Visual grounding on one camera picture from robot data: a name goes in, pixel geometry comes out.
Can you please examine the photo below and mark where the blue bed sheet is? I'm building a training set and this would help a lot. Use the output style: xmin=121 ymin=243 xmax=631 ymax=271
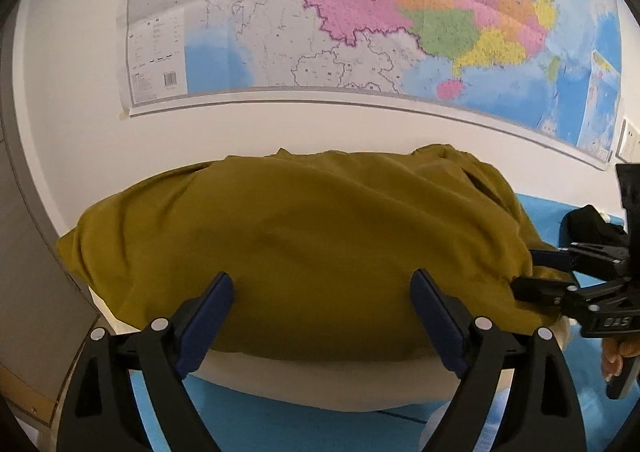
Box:
xmin=129 ymin=191 xmax=626 ymax=452

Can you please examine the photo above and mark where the brown wooden door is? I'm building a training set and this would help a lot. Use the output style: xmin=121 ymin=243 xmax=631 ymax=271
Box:
xmin=1 ymin=11 xmax=98 ymax=428

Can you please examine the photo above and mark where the mustard yellow garment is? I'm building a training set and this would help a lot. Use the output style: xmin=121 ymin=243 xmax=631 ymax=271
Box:
xmin=58 ymin=144 xmax=561 ymax=362

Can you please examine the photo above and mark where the cream white fabric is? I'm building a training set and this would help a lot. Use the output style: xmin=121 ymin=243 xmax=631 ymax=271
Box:
xmin=86 ymin=286 xmax=574 ymax=414

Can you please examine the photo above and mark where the colourful wall map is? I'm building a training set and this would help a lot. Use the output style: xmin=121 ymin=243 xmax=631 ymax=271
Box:
xmin=118 ymin=0 xmax=622 ymax=168

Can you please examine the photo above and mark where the person's right hand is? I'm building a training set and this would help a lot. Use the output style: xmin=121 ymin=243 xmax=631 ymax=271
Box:
xmin=601 ymin=334 xmax=640 ymax=382

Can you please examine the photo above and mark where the black garment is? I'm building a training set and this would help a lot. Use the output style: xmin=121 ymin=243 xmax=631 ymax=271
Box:
xmin=559 ymin=205 xmax=629 ymax=247

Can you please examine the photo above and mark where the white wall socket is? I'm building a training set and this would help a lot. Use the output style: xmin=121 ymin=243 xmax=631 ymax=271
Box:
xmin=616 ymin=117 xmax=640 ymax=164

